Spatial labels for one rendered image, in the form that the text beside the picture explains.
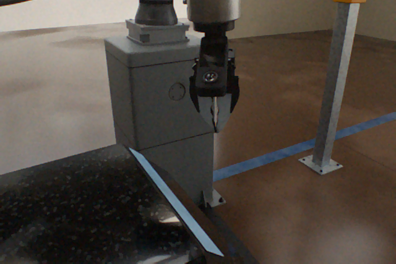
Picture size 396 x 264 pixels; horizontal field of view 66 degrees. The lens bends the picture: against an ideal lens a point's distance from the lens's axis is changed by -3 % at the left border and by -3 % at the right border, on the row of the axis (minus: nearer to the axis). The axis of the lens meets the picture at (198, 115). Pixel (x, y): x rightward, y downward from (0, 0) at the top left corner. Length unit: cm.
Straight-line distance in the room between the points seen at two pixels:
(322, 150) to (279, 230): 67
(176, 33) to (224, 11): 90
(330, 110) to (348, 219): 61
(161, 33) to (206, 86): 92
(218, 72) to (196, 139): 102
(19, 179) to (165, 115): 86
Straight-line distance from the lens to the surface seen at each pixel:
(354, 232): 175
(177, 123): 141
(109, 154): 62
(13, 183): 60
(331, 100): 197
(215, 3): 51
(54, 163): 62
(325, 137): 205
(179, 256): 41
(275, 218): 170
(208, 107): 58
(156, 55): 127
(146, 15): 138
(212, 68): 49
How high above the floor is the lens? 111
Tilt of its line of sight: 24 degrees down
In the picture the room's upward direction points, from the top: straight up
